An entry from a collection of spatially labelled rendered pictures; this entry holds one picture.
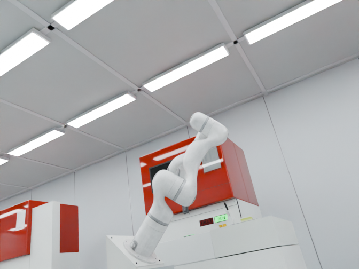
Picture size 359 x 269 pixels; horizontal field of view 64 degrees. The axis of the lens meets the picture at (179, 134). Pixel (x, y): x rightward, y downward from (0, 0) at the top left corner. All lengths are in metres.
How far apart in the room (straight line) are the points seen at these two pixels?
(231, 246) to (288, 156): 2.34
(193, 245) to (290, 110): 2.68
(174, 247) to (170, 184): 0.49
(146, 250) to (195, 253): 0.34
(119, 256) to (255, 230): 0.69
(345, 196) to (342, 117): 0.92
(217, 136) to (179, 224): 1.14
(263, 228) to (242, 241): 0.13
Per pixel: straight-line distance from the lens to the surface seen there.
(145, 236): 1.49
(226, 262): 1.67
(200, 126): 1.57
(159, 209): 1.45
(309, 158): 3.79
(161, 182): 1.43
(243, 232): 1.63
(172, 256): 1.81
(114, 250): 1.51
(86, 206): 5.35
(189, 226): 2.46
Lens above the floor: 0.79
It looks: 25 degrees up
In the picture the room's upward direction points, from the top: 10 degrees counter-clockwise
